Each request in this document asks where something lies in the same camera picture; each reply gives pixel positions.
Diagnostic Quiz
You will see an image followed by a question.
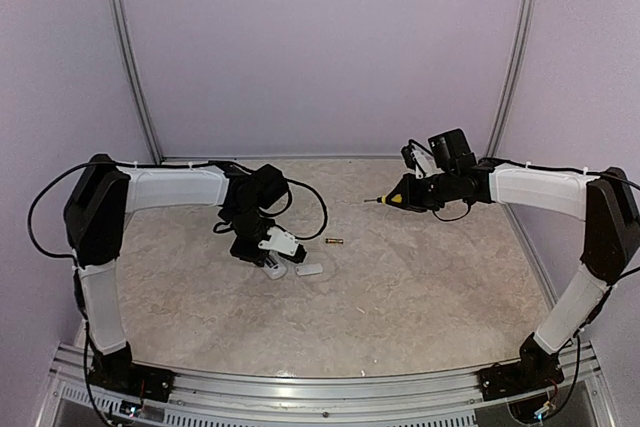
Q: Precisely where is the aluminium corner post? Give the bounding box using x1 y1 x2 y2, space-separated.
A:
487 0 544 158
108 0 164 164

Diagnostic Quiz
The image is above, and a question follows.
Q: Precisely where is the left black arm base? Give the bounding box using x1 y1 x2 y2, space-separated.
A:
88 342 176 403

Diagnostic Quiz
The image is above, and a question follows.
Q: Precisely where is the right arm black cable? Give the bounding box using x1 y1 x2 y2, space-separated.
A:
407 139 640 278

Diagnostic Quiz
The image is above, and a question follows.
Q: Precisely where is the right aluminium corner post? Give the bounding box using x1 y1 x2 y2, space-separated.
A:
487 0 544 158

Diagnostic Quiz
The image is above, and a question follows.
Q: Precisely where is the white remote control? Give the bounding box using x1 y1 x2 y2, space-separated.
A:
261 254 288 280

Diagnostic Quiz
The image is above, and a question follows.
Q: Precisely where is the left aluminium corner post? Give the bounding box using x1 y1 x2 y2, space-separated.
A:
108 0 164 164

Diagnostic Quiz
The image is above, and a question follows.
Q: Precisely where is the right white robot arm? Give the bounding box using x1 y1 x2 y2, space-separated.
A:
377 129 639 391

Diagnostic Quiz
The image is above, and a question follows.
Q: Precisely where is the white battery cover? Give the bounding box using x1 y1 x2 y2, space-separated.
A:
295 263 324 277

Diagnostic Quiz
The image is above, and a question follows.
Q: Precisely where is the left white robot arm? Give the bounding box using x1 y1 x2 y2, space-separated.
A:
63 154 306 392

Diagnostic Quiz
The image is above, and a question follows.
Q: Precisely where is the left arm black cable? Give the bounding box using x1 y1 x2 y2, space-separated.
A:
27 160 329 258

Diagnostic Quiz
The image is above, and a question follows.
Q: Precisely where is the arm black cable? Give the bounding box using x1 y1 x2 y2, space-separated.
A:
27 160 329 258
407 139 640 278

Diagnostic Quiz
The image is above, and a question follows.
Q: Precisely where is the yellow handled screwdriver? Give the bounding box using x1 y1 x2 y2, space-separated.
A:
364 194 403 206

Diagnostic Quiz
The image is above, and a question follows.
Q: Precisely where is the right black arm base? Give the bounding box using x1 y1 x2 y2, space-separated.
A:
476 334 564 401

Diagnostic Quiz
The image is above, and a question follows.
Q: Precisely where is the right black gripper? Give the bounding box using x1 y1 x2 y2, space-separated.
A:
386 168 458 211

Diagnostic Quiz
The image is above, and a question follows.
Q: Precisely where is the front aluminium rail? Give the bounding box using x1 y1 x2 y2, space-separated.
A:
36 343 616 426

